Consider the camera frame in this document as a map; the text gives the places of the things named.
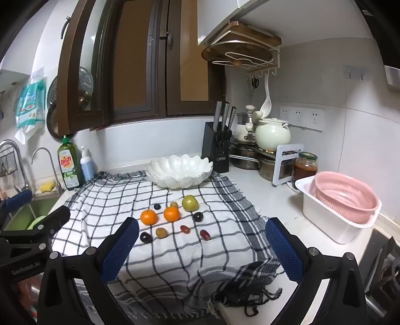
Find white enamel pot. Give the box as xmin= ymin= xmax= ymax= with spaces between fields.
xmin=234 ymin=123 xmax=257 ymax=143

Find wide steel pot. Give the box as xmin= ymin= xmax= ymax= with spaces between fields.
xmin=229 ymin=147 xmax=261 ymax=171

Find small chrome faucet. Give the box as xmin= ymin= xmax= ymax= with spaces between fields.
xmin=31 ymin=147 xmax=65 ymax=193

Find white scalloped bowl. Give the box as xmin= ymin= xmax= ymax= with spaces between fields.
xmin=144 ymin=154 xmax=214 ymax=190

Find kitchen sink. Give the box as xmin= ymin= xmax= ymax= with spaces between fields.
xmin=0 ymin=195 xmax=63 ymax=232

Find blue pump soap bottle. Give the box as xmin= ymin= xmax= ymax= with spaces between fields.
xmin=80 ymin=146 xmax=95 ymax=182

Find round wooden cutting board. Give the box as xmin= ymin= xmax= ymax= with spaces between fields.
xmin=201 ymin=40 xmax=273 ymax=64

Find deep steel pot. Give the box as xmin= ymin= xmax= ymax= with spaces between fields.
xmin=259 ymin=156 xmax=295 ymax=182

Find black white checked cloth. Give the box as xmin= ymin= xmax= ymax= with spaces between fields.
xmin=51 ymin=170 xmax=290 ymax=317

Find brown window frame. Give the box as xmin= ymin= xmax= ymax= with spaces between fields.
xmin=56 ymin=0 xmax=226 ymax=133

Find black gas stove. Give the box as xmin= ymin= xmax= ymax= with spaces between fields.
xmin=359 ymin=228 xmax=400 ymax=317

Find orange mandarin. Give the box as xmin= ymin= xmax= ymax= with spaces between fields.
xmin=163 ymin=206 xmax=181 ymax=223
xmin=140 ymin=209 xmax=157 ymax=226

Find black knife block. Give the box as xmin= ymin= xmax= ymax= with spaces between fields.
xmin=201 ymin=122 xmax=232 ymax=173

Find tall chrome faucet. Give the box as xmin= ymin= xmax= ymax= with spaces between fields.
xmin=0 ymin=140 xmax=31 ymax=192

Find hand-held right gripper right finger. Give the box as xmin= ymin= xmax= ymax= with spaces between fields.
xmin=265 ymin=216 xmax=369 ymax=325

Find glass jar of red sauce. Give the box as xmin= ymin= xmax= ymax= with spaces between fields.
xmin=293 ymin=151 xmax=319 ymax=186

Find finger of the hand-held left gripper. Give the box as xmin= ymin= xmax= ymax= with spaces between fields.
xmin=26 ymin=206 xmax=71 ymax=243
xmin=0 ymin=189 xmax=33 ymax=231

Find steel pot with lid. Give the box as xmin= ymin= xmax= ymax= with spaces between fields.
xmin=236 ymin=105 xmax=261 ymax=126

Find white wire wall rack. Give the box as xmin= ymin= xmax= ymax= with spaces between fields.
xmin=212 ymin=47 xmax=280 ymax=76

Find dark hanging pan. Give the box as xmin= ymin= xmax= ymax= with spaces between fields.
xmin=46 ymin=76 xmax=61 ymax=138

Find wire sink basket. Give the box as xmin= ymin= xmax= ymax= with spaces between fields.
xmin=0 ymin=151 xmax=17 ymax=176

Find white ceramic pot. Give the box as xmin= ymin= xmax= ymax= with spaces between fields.
xmin=255 ymin=118 xmax=291 ymax=151

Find white pot rack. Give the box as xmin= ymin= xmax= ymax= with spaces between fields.
xmin=272 ymin=144 xmax=305 ymax=187

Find hanging printed plastic bag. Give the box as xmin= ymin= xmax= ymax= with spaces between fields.
xmin=15 ymin=77 xmax=47 ymax=145

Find black kitchen scissors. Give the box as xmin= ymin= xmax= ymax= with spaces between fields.
xmin=215 ymin=129 xmax=232 ymax=152

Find green apple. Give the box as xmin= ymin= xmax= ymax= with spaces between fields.
xmin=182 ymin=194 xmax=199 ymax=212

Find white ladle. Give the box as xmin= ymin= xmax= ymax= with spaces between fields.
xmin=260 ymin=74 xmax=272 ymax=115

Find green dish soap bottle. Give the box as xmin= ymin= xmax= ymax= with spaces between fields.
xmin=57 ymin=136 xmax=85 ymax=191

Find steel range hood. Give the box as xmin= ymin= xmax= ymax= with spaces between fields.
xmin=384 ymin=64 xmax=400 ymax=92

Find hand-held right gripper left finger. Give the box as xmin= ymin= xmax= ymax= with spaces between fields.
xmin=37 ymin=216 xmax=140 ymax=325

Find white wall cabinet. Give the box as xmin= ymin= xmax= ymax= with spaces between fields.
xmin=197 ymin=0 xmax=313 ymax=46

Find white wall power outlets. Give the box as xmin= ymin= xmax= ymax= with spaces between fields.
xmin=279 ymin=106 xmax=325 ymax=131

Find steel perforated plate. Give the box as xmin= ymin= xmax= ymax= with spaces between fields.
xmin=78 ymin=66 xmax=94 ymax=109

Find pink plastic colander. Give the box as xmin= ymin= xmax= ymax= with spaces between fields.
xmin=314 ymin=171 xmax=379 ymax=224

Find white plastic basin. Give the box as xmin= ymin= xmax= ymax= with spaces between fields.
xmin=295 ymin=175 xmax=382 ymax=245

